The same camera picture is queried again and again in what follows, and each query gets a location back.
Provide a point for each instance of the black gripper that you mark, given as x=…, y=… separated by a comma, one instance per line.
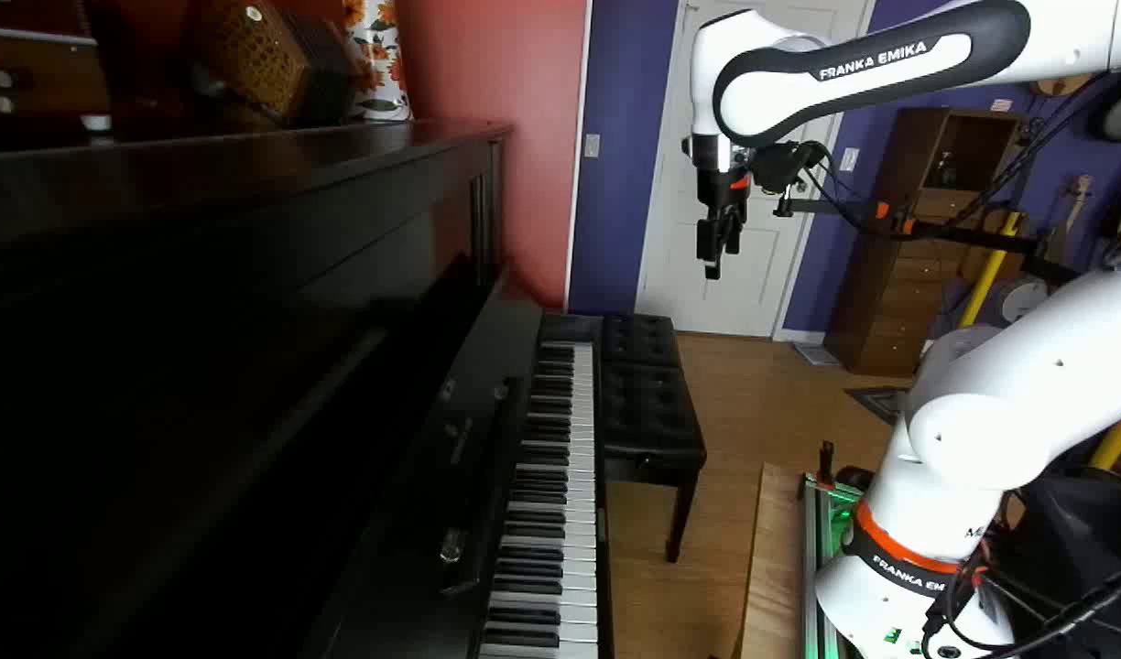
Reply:
x=724, y=191

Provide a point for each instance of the black piano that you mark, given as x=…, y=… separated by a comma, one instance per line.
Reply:
x=285, y=398

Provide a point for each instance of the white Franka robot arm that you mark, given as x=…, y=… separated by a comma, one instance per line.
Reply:
x=992, y=408

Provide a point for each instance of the black tufted piano bench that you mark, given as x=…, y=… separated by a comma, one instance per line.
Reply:
x=651, y=425

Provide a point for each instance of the brown wooden cabinet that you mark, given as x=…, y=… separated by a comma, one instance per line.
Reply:
x=940, y=164

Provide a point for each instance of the yellow pole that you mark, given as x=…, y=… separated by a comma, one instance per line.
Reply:
x=992, y=274

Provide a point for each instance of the light wooden platform board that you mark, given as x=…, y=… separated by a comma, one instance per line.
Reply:
x=773, y=574

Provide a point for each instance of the floral ceramic vase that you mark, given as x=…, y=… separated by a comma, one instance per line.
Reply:
x=378, y=60

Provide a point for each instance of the woven brown basket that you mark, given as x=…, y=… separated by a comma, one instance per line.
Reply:
x=255, y=49

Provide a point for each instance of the brown box with knobs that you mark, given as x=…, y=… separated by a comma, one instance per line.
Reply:
x=54, y=83

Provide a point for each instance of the white wall light switch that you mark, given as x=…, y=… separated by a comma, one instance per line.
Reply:
x=592, y=144

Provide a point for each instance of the green metal robot base frame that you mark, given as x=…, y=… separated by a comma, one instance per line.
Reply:
x=827, y=520

